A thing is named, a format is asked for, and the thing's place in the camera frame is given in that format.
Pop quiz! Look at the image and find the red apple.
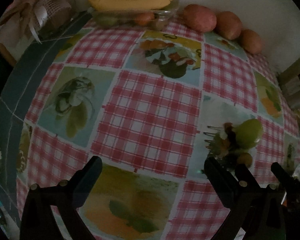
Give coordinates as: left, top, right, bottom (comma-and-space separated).
215, 11, 243, 40
182, 4, 217, 33
239, 29, 263, 54

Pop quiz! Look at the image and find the stainless steel thermos jug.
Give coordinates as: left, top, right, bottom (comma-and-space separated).
277, 57, 300, 109

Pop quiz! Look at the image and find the pink paper flower bouquet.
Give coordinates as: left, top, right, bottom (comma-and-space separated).
0, 0, 88, 45

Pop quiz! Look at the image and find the lower yellow banana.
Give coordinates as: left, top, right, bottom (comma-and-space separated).
88, 0, 173, 11

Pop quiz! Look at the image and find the middle red apple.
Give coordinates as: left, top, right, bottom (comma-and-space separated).
215, 11, 243, 40

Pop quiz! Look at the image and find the right red apple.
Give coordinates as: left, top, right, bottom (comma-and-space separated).
239, 29, 263, 54

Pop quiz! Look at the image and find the checkered fruit-print tablecloth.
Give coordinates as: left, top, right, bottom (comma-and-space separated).
0, 16, 300, 239

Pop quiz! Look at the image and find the left red apple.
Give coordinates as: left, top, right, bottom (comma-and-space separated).
182, 4, 217, 33

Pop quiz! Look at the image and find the glass fruit bowl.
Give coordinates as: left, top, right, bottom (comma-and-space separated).
91, 0, 179, 30

